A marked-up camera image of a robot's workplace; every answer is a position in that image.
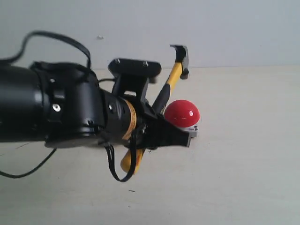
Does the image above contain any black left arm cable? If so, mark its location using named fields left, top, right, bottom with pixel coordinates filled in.
left=0, top=30, right=143, bottom=183

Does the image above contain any yellow black claw hammer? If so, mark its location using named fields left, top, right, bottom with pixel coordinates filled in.
left=120, top=45, right=189, bottom=173

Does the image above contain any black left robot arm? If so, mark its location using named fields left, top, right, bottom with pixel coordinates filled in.
left=0, top=59, right=191, bottom=149

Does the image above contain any red dome push button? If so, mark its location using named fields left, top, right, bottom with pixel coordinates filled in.
left=164, top=99, right=201, bottom=138

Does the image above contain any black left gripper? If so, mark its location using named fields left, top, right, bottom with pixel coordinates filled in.
left=134, top=98, right=190, bottom=150

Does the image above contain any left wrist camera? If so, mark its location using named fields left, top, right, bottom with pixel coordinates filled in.
left=108, top=58, right=162, bottom=103

